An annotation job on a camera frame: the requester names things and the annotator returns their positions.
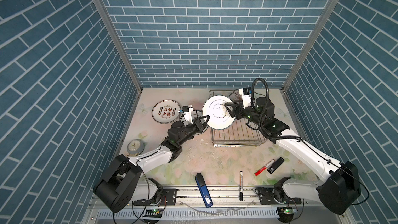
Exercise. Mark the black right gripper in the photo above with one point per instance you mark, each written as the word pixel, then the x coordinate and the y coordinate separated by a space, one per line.
pixel 237 106

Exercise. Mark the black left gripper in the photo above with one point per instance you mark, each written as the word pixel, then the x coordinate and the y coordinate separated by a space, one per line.
pixel 198 127

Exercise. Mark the white plate red chinese characters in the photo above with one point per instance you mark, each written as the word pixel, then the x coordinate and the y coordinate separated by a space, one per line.
pixel 166 111

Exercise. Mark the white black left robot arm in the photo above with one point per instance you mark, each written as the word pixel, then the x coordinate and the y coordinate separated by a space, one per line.
pixel 125 179

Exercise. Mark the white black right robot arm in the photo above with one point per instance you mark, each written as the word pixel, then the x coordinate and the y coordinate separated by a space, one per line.
pixel 338 184

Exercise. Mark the blue stapler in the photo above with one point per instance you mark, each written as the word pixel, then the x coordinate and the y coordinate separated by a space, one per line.
pixel 203 190

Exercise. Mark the red white marker pen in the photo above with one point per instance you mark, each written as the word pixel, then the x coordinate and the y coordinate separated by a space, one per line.
pixel 264 167

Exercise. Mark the black white marker pen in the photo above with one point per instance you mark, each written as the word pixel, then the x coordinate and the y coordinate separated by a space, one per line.
pixel 241 186

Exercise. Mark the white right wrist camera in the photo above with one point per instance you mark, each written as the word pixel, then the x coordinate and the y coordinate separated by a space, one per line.
pixel 246 95

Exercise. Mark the steel wire dish rack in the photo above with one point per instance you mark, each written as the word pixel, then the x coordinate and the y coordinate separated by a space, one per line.
pixel 239 133

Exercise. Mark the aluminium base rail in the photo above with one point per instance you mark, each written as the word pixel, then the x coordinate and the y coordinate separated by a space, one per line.
pixel 185 206

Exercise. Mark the aluminium corner post right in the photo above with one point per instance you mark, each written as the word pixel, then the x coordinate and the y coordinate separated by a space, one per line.
pixel 328 9

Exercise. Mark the aluminium corner post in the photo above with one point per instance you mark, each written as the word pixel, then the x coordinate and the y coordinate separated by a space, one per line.
pixel 328 9
pixel 103 13

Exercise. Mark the aluminium corner post left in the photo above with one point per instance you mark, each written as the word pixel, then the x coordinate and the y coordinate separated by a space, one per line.
pixel 103 13

